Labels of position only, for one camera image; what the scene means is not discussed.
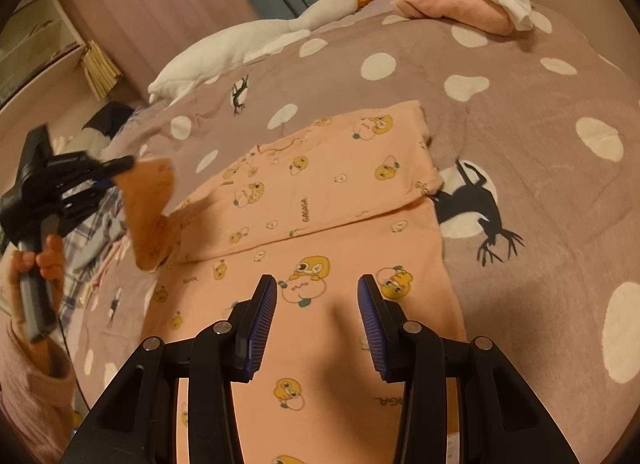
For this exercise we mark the straw tassel ornament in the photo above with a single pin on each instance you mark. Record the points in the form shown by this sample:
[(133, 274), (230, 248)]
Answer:
[(100, 68)]

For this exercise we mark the white shelf unit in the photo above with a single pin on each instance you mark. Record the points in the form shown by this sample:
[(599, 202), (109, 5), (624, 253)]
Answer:
[(30, 43)]

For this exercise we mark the pink curtain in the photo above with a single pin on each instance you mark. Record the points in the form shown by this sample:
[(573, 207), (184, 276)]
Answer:
[(150, 3)]

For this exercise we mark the person's left forearm pink sleeve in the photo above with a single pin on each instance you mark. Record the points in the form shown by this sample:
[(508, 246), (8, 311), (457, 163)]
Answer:
[(30, 384)]

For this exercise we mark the blue plaid cloth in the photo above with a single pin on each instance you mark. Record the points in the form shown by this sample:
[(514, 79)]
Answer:
[(95, 236)]

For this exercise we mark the white goose plush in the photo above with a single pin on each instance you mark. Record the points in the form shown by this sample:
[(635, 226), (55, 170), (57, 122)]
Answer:
[(240, 51)]

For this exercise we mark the dark cloth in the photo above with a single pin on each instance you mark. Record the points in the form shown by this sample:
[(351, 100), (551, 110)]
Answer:
[(110, 118)]

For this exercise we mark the person's left hand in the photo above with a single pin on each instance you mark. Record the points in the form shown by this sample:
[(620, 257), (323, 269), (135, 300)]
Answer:
[(51, 259)]

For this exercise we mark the mauve dotted blanket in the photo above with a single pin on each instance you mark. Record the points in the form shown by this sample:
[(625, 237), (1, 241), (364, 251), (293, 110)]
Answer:
[(525, 108)]

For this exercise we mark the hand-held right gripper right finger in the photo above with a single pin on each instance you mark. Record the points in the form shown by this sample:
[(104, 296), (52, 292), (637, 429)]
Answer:
[(370, 324)]

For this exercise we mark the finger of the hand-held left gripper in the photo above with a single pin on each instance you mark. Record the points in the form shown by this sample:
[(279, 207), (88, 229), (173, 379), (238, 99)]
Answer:
[(112, 164), (95, 196)]

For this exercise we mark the pink printed pajama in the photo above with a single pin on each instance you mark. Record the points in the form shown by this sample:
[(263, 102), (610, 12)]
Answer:
[(325, 183)]

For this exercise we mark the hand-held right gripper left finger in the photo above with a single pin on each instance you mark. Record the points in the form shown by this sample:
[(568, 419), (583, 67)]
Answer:
[(262, 324)]

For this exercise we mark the pink folded cloth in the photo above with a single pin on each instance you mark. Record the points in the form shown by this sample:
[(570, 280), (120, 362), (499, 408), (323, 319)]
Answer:
[(450, 6)]

